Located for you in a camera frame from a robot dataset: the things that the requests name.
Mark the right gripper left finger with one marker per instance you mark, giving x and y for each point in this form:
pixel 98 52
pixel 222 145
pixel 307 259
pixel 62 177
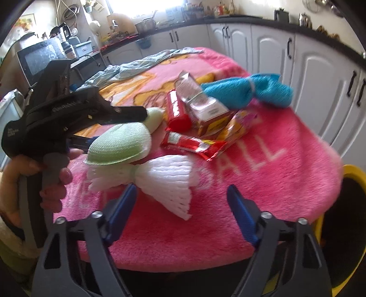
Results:
pixel 116 214

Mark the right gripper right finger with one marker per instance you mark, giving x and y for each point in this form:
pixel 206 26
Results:
pixel 246 214

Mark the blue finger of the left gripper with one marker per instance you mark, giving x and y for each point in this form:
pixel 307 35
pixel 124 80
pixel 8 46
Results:
pixel 80 142

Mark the white foam fruit net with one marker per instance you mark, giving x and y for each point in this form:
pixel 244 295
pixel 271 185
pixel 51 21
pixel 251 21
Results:
pixel 168 179

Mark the red snack wrapper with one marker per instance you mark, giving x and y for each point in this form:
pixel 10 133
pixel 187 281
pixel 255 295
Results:
pixel 207 149

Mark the yellow orange snack wrapper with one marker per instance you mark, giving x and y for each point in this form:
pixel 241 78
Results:
pixel 240 123

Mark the red white carton box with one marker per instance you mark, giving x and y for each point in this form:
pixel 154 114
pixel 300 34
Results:
pixel 209 115

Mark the red cylindrical packet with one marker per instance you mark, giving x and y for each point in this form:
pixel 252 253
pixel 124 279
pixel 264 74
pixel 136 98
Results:
pixel 178 119

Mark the turquoise knitted cloth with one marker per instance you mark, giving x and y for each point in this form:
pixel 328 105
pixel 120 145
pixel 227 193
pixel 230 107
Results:
pixel 238 92

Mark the yellow black trash bin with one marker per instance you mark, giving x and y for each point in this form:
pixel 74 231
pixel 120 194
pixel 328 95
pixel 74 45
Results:
pixel 341 233

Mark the white lower kitchen cabinets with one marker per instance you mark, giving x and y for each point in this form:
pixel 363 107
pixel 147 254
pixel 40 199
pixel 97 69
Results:
pixel 329 88

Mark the black kitchen countertop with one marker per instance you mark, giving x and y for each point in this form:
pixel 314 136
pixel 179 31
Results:
pixel 293 28

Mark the left hand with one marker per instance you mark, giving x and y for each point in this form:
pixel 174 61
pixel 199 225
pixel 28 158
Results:
pixel 22 177

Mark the light green cloth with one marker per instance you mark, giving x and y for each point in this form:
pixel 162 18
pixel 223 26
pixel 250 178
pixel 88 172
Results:
pixel 125 71

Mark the microwave oven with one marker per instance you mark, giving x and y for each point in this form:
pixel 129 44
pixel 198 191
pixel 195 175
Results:
pixel 34 59

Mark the pink cartoon fleece blanket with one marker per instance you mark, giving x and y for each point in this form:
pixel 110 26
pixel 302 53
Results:
pixel 280 164

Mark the black electric kettle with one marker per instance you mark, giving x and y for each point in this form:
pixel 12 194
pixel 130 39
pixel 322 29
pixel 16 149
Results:
pixel 62 32

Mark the dark metal pot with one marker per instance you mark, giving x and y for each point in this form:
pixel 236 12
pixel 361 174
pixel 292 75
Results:
pixel 280 15

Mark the steel teapot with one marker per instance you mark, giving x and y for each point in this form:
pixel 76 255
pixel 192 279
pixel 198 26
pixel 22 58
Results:
pixel 304 20

